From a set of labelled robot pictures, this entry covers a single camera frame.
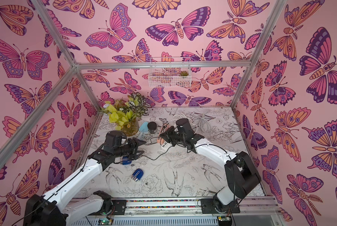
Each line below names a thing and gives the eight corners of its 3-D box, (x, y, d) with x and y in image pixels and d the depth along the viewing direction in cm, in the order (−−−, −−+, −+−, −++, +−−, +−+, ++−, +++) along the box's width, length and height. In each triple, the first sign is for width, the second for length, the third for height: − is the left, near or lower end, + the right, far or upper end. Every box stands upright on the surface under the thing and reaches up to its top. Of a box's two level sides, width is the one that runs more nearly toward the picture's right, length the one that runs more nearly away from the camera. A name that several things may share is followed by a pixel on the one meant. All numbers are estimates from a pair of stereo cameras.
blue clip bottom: (131, 178, 86) (130, 176, 83) (139, 169, 89) (138, 167, 87) (137, 183, 84) (135, 181, 81) (145, 173, 88) (144, 171, 85)
